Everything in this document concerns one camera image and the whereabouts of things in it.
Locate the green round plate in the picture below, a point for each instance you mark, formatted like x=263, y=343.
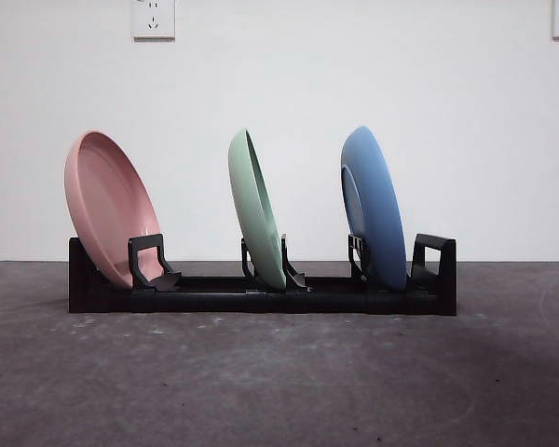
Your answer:
x=249, y=205

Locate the blue round plate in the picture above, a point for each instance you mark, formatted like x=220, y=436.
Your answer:
x=377, y=200

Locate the pink round plate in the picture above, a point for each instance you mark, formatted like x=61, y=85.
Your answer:
x=107, y=200

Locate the black plastic dish rack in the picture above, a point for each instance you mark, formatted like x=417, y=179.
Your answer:
x=214, y=302

